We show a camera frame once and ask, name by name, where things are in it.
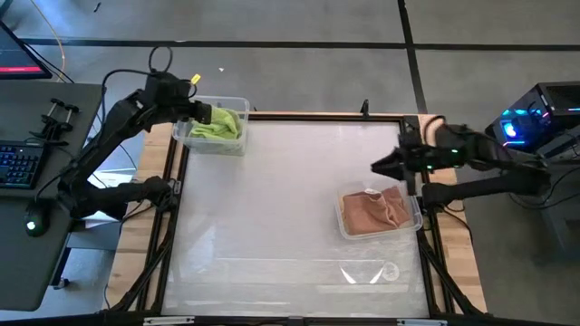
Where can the black desk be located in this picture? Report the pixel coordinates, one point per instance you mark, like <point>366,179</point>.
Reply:
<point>27,262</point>

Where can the peach orange towel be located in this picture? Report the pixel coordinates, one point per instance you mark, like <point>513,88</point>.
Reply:
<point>367,213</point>

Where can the black bar clamp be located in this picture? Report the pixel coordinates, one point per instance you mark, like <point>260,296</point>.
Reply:
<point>54,124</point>

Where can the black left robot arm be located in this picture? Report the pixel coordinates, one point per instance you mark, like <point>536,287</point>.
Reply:
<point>113,122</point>

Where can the small black clamp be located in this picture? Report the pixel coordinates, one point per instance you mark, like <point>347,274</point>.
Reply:
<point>364,108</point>

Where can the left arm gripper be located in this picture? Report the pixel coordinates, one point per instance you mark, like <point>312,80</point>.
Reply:
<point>186,111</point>

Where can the black table frame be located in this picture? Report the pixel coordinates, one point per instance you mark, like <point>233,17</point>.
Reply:
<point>317,117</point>

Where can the desktop computer with coloured lights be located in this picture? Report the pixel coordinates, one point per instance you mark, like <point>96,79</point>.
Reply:
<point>534,117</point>

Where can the desk caster wheel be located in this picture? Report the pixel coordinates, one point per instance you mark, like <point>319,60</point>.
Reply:
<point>61,283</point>

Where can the lime green terry towel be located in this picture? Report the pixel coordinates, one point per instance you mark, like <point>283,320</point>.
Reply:
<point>217,124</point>

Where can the small clear plastic bin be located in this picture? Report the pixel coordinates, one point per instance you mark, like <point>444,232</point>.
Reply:
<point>213,147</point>

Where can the backlit black keyboard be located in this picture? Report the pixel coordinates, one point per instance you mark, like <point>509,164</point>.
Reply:
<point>18,165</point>

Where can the large clear plastic bin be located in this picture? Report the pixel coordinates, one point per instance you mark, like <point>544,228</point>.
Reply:
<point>414,228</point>

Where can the dark computer monitor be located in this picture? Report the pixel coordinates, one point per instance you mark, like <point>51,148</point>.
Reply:
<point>18,54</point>

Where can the black computer mouse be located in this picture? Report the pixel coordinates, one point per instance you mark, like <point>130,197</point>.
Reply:
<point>35,223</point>

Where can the white bracket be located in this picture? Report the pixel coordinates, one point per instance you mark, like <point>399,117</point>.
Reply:
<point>168,321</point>
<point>421,322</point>

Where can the yellow tag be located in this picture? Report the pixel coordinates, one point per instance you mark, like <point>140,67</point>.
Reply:
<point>196,79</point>

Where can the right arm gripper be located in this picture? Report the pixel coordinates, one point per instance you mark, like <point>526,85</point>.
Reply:
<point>414,159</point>

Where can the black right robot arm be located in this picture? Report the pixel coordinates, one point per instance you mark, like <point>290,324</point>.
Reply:
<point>498,154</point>

